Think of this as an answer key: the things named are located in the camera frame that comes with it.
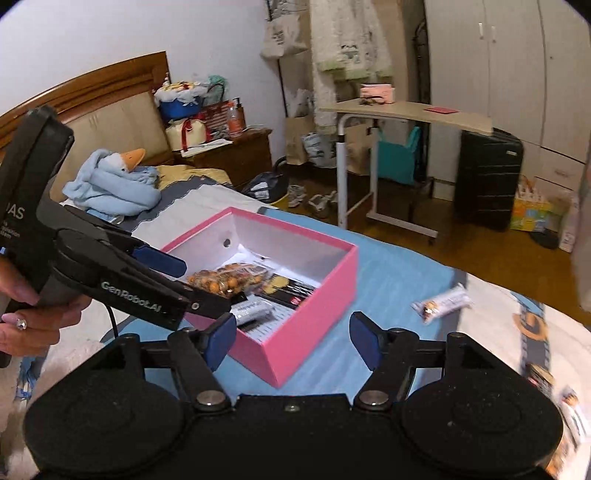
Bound fluffy white garment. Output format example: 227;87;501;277
308;0;393;131

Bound person's left hand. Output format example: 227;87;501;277
0;258;91;357

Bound pink tissue box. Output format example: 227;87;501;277
359;83;397;103

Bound wooden rolling desk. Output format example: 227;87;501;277
318;99;494;246

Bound light blue blanket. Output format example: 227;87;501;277
62;148;163;218

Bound goose plush toy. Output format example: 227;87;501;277
103;148;147;179

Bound white snack bar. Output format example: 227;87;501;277
230;298;274;331
410;285;475;324
556;388;585;455

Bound coated peanut packet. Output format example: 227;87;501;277
186;261;274;297

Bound colourful gift bag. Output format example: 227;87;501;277
510;177;553;232

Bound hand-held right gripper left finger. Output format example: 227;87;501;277
78;313;238;412

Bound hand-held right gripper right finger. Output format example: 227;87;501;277
349;312;509;412

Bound cream box with red ribbon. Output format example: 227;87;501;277
164;117;211;152

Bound blue gift basket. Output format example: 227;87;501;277
153;79;211;123

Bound white plastic bag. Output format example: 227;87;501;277
302;131;338;169

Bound white wardrobe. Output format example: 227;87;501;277
424;0;591;205

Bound black bag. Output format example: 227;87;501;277
239;156;290;204

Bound dark slippers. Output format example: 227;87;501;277
528;228;562;250

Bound black suitcase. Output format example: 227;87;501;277
452;127;525;232

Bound wooden nightstand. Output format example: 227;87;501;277
173;128;273;190

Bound pink cardboard box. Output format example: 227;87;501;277
159;207;360;388

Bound papers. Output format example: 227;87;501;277
180;137;234;158

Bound yellow pillow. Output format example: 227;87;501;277
154;164;232;190

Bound wooden padded headboard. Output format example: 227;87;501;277
0;51;174;168

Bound teal bag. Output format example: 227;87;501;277
376;126;424;186

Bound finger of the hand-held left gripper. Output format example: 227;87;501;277
60;208;188;280
56;230;232;331

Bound striped bed sheet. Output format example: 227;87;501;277
0;175;591;480

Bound red patterned gift bag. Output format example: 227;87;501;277
200;99;232;140

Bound canvas tote bag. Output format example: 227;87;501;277
259;0;310;59

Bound brown paper bag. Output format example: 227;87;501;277
283;115;315;166
344;122;380;176

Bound black cracker packet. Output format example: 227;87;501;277
255;272;318;308
525;362;556;396

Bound orange drink bottle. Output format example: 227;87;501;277
226;97;246;138

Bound white printed bag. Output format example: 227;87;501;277
558;196;581;253

